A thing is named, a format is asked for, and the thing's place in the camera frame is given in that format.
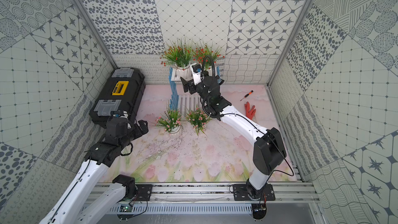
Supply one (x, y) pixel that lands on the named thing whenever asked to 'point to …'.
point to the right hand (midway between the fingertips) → (190, 75)
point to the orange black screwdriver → (250, 93)
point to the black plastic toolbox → (123, 92)
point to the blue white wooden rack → (187, 103)
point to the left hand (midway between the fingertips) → (143, 125)
